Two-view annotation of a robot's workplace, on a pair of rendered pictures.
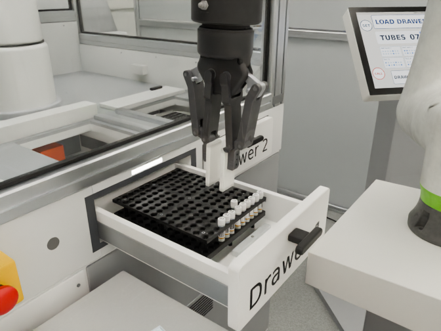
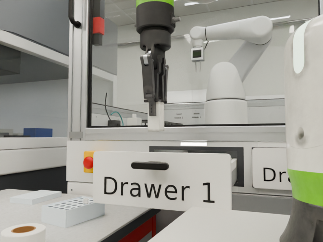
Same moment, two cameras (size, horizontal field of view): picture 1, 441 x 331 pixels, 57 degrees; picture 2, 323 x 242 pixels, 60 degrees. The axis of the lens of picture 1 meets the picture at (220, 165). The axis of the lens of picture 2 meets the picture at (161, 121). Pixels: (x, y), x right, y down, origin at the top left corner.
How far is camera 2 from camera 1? 81 cm
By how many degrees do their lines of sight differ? 76
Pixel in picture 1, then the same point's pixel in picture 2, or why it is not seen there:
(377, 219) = not seen: hidden behind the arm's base
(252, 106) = (143, 69)
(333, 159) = not seen: outside the picture
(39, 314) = not seen: hidden behind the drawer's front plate
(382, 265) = (193, 224)
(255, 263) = (109, 159)
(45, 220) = (128, 148)
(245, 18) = (141, 22)
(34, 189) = (126, 130)
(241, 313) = (96, 188)
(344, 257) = (195, 214)
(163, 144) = (210, 135)
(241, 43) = (144, 37)
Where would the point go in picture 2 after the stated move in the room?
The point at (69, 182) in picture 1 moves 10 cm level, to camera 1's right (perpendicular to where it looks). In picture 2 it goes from (143, 134) to (151, 134)
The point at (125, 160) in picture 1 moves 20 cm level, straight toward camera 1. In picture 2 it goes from (178, 135) to (118, 135)
